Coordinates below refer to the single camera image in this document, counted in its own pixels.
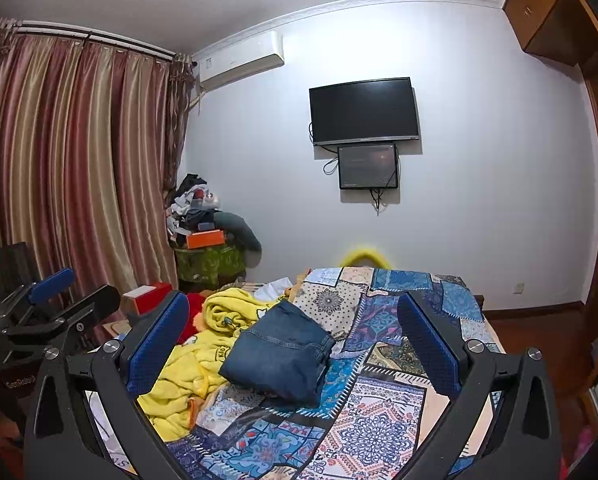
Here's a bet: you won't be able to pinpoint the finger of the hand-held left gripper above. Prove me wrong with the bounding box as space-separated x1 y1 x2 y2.
4 285 122 356
0 267 76 333

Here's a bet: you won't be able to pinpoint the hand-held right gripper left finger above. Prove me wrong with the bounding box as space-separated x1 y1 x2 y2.
24 290 192 480

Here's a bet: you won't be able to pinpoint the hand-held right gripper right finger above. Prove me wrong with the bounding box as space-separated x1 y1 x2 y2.
396 291 563 480

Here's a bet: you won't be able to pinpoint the blue denim jeans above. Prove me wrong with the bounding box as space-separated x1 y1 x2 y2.
219 300 336 404

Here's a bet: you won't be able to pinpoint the pile of clothes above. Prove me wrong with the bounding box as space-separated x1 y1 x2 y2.
166 174 263 252

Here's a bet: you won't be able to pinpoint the yellow printed garment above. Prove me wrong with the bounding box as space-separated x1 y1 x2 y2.
138 287 286 444

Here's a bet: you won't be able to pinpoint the black mesh chair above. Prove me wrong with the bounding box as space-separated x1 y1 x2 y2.
0 242 43 312

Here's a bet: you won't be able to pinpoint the red plush toy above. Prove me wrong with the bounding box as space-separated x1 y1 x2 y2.
176 292 206 346

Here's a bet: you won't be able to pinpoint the red and white box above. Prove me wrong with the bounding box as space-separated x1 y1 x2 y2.
121 282 174 317

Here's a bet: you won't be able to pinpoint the blue patchwork blanket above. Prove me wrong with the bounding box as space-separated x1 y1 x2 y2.
86 266 505 480

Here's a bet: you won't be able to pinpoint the green covered cabinet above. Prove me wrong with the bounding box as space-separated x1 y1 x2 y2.
174 242 248 294

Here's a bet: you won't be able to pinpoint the yellow round object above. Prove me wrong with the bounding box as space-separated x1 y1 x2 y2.
340 245 391 269

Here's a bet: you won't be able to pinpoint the orange box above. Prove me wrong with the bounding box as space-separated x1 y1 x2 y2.
185 229 227 250

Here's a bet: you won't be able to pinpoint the striped pink curtain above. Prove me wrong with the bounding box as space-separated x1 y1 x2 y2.
0 17 198 307

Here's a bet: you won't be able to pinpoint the curtain rod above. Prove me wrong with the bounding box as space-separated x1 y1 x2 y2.
0 16 196 67

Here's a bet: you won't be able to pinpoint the white air conditioner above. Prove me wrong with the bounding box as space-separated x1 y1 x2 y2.
191 31 285 92

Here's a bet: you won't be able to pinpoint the wooden overhead cabinet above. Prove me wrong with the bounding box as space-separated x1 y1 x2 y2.
502 0 598 67

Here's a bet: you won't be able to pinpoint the small black wall monitor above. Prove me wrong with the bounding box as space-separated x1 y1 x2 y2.
337 143 400 191

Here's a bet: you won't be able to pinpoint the black television cable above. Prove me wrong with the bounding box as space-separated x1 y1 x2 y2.
307 121 341 177

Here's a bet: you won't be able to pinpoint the black wall television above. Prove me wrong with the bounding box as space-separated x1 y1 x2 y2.
309 77 421 147

